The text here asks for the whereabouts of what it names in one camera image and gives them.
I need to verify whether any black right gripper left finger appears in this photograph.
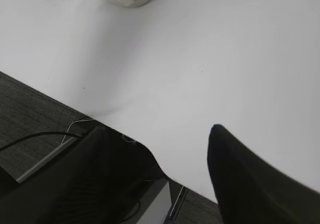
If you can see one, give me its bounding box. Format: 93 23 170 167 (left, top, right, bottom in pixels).
0 126 166 224

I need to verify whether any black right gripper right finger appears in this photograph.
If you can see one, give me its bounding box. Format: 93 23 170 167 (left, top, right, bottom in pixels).
207 124 320 223

